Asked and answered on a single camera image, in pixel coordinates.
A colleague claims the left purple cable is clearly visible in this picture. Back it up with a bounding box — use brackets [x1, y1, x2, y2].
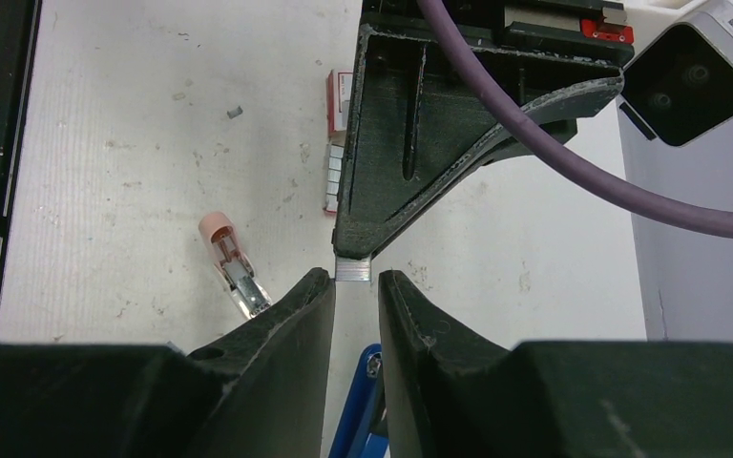
[415, 0, 733, 242]

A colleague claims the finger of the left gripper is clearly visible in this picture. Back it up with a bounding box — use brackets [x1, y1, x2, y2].
[332, 22, 624, 260]

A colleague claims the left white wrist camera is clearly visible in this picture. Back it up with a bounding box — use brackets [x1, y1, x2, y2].
[620, 1, 733, 147]

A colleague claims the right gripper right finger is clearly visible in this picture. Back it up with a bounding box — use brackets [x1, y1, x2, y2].
[379, 270, 733, 457]

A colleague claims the silver staple strip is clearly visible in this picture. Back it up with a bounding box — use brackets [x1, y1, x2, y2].
[335, 257, 372, 282]

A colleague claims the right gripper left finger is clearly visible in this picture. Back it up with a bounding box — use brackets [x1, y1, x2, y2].
[0, 268, 335, 457]

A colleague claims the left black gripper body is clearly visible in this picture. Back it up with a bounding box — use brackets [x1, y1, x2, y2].
[361, 1, 635, 67]

